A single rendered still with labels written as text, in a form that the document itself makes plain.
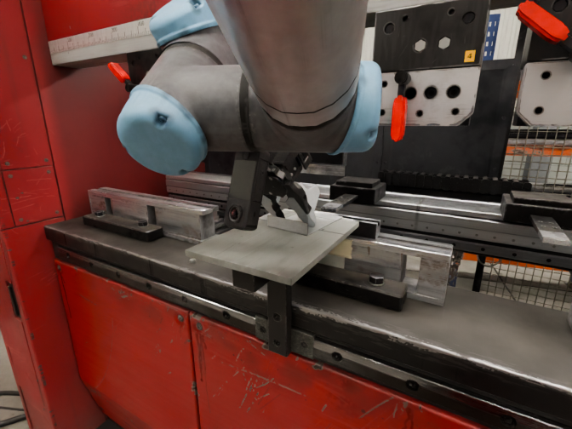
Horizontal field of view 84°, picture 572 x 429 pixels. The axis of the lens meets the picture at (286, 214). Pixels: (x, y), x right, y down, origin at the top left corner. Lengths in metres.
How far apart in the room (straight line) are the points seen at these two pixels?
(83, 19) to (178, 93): 0.81
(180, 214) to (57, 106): 0.54
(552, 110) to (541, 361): 0.33
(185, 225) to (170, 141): 0.61
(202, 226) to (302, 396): 0.45
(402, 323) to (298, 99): 0.44
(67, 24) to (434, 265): 1.08
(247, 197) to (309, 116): 0.24
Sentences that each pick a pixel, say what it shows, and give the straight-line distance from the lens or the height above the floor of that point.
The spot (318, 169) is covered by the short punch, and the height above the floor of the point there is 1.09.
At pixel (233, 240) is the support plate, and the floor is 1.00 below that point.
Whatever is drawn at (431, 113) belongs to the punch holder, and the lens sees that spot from 0.54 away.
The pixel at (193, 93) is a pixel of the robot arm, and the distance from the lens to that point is 0.29.
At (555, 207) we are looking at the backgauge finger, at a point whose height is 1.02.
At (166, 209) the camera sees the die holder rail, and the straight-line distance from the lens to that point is 0.92.
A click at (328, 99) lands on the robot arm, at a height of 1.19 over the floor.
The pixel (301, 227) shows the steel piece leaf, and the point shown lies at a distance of 0.53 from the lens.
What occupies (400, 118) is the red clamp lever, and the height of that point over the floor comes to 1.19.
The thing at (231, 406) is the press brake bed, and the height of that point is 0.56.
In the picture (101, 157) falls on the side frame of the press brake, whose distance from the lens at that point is 1.29.
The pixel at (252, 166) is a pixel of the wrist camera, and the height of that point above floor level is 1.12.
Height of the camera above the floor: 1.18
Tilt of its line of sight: 16 degrees down
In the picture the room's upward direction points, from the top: straight up
